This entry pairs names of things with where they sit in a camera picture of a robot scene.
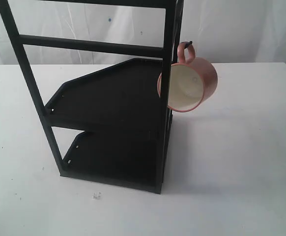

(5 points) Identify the black rack hook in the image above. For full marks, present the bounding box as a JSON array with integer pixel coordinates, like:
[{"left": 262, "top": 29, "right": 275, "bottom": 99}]
[{"left": 184, "top": 41, "right": 193, "bottom": 49}]

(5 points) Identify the pink mug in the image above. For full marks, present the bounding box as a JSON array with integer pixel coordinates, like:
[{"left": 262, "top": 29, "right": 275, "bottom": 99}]
[{"left": 167, "top": 41, "right": 218, "bottom": 113}]

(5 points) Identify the black metal shelf rack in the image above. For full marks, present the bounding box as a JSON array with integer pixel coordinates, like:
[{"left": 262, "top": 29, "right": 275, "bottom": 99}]
[{"left": 0, "top": 0, "right": 184, "bottom": 194}]

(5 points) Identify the white backdrop cloth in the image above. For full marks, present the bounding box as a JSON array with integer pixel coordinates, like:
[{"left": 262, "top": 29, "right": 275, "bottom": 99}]
[{"left": 9, "top": 0, "right": 286, "bottom": 63}]

